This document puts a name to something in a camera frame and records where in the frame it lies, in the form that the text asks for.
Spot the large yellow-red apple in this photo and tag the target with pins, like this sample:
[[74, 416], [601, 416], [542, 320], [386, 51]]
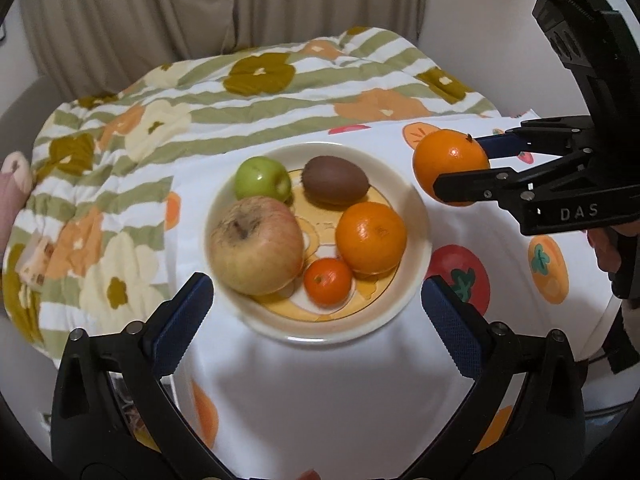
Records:
[[255, 245]]

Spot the small orange tangerine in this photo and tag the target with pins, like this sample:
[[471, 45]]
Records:
[[327, 282]]

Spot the brown kiwi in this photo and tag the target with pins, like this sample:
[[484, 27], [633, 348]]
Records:
[[336, 180]]

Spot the striped floral blanket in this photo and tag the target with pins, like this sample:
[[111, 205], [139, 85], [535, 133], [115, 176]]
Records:
[[125, 160]]

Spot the large orange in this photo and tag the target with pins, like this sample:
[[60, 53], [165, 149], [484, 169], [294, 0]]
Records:
[[447, 155], [371, 237]]

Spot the pink plush toy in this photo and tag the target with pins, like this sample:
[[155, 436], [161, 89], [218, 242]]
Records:
[[11, 190]]

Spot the person's right hand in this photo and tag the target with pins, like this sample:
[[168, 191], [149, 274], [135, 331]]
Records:
[[606, 252]]

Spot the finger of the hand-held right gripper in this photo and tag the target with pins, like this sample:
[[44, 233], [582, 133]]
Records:
[[475, 187], [502, 145]]

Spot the cream plate with duck print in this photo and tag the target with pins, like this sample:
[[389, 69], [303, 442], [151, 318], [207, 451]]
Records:
[[395, 290]]

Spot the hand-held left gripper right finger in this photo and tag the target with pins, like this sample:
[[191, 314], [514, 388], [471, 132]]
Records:
[[452, 330]]

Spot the beige curtain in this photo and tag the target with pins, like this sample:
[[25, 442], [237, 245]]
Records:
[[150, 15]]

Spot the grey padded headboard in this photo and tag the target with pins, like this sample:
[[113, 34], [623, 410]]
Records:
[[30, 110]]

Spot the white fruit-print tablecloth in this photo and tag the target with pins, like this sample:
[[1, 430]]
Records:
[[310, 400]]

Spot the small pink packet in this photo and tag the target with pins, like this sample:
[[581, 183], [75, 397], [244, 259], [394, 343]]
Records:
[[36, 262]]

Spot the small green apple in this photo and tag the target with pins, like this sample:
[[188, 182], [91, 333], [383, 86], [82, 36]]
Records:
[[261, 179]]

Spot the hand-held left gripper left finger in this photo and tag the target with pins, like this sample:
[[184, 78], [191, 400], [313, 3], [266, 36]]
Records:
[[182, 327]]

